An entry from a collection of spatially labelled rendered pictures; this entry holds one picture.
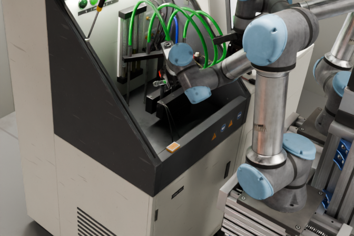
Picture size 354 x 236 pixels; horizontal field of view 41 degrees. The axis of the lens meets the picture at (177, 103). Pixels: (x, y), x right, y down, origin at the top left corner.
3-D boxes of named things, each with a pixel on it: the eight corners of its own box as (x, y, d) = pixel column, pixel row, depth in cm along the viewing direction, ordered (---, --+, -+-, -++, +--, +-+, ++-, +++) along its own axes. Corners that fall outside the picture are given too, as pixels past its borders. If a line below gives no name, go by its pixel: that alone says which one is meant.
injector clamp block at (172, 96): (160, 133, 214) (163, 105, 206) (144, 123, 219) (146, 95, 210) (204, 103, 237) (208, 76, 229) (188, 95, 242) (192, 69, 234)
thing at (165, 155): (159, 193, 188) (162, 161, 180) (150, 187, 190) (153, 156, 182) (241, 126, 231) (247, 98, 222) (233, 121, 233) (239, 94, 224)
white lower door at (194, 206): (148, 301, 225) (157, 196, 187) (144, 298, 226) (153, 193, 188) (223, 223, 269) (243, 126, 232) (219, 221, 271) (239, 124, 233)
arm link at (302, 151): (315, 176, 152) (326, 143, 144) (289, 194, 144) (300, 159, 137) (286, 156, 159) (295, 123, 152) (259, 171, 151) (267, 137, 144)
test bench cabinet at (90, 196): (142, 317, 229) (152, 198, 185) (60, 251, 257) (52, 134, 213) (222, 232, 277) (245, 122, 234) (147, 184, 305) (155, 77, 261)
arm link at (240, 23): (230, 15, 173) (242, 9, 179) (228, 27, 176) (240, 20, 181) (248, 21, 170) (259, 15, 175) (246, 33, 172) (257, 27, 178)
